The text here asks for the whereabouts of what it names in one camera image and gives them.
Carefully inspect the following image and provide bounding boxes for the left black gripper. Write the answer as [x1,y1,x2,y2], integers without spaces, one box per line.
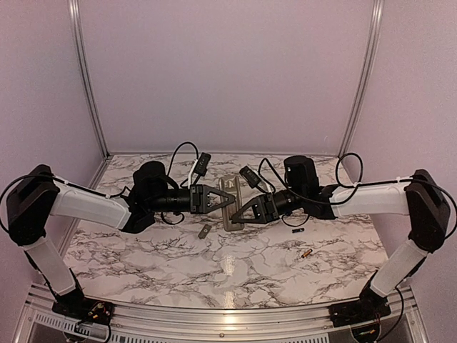
[148,183,236,214]

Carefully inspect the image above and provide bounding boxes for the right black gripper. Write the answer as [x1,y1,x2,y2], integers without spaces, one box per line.
[232,186,306,224]

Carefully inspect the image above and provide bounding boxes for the grey white remote control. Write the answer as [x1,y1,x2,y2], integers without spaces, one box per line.
[219,174,244,232]

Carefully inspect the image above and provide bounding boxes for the grey battery compartment cover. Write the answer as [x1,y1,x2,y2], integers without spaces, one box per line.
[198,224,211,239]

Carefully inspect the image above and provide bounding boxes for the gold AA battery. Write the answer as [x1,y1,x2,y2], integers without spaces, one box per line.
[301,249,313,258]

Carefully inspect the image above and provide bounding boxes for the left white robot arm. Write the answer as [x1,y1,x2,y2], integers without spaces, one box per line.
[1,161,236,318]

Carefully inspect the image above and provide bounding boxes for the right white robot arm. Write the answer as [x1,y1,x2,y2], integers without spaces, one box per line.
[231,155,456,320]

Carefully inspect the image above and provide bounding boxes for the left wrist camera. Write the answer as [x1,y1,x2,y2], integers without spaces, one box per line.
[187,152,211,187]

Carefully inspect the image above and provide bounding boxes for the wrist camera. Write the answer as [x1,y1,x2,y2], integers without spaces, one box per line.
[239,166,273,194]
[187,152,211,187]

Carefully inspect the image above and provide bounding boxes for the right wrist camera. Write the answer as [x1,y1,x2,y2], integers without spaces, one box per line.
[239,166,273,194]

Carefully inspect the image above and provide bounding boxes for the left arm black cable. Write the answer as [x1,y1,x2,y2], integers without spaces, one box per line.
[0,141,200,233]

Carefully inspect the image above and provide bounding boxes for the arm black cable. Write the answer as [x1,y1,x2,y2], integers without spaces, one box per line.
[0,141,200,233]
[257,152,454,229]

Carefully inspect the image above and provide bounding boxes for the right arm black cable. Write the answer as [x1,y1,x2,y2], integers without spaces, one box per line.
[257,152,454,229]

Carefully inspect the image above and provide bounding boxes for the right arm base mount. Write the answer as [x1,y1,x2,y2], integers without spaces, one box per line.
[328,277,391,327]

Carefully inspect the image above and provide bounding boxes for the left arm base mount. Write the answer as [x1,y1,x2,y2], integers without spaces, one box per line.
[51,288,114,326]

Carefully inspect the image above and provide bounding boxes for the left aluminium corner post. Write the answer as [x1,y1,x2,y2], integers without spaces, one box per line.
[68,0,110,159]

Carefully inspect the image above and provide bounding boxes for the aluminium corner post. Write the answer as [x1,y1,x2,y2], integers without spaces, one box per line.
[68,0,110,159]
[338,0,385,157]

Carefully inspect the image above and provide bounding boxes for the right aluminium corner post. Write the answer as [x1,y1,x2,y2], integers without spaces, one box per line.
[338,0,385,157]

